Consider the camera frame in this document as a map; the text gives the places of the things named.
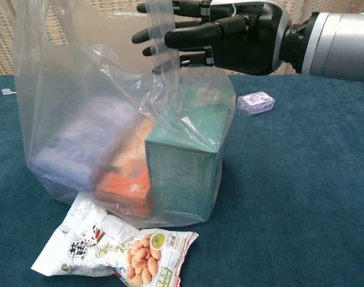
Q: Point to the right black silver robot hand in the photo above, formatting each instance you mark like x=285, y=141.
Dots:
x=248, y=39

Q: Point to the clear plastic shopping bag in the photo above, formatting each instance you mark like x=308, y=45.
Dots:
x=80, y=89

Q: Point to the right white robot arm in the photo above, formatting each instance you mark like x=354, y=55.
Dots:
x=337, y=45

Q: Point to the white snack packet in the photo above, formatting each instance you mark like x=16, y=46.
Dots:
x=116, y=254

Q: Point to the small clear purple case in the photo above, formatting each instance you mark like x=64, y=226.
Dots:
x=257, y=103

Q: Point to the teal cardboard box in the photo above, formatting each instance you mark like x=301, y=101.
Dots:
x=182, y=173

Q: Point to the blue table cloth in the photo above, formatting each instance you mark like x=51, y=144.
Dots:
x=304, y=194

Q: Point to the orange cardboard box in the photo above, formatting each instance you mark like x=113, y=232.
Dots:
x=125, y=188

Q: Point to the blue white paper package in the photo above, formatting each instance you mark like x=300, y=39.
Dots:
x=74, y=149

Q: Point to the white toothbrush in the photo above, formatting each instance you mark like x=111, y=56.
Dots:
x=7, y=91

